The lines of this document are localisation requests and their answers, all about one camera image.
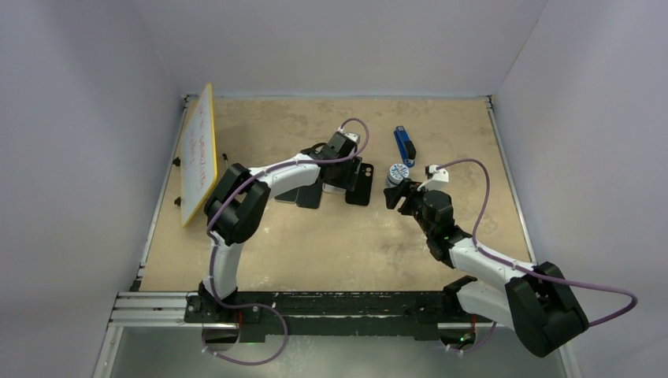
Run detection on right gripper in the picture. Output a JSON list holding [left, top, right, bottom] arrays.
[[384, 178, 439, 237]]

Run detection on white phone case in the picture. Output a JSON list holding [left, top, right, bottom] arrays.
[[322, 183, 347, 195]]

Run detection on black phone case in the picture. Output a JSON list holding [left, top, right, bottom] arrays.
[[345, 163, 374, 206]]

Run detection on black smartphone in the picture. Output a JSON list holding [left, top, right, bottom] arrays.
[[295, 182, 323, 209]]

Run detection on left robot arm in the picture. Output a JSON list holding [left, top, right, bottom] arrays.
[[200, 131, 367, 322]]

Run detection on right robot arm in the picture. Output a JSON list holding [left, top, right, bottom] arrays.
[[384, 179, 590, 358]]

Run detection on blue white jar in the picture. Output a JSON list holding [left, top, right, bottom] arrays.
[[385, 163, 410, 188]]

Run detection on blue stapler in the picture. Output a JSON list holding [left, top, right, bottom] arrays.
[[393, 126, 417, 168]]

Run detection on yellow framed whiteboard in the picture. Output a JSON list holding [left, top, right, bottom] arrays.
[[180, 83, 218, 227]]

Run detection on metal whiteboard stand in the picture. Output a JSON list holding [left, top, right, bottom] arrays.
[[172, 153, 229, 207]]

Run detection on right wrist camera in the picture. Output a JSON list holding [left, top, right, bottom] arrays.
[[417, 165, 450, 191]]

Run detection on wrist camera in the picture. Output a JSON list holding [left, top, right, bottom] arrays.
[[417, 165, 450, 191], [342, 132, 361, 150]]

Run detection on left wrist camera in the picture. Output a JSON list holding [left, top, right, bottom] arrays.
[[342, 132, 361, 150]]

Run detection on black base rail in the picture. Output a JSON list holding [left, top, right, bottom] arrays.
[[106, 290, 523, 346]]

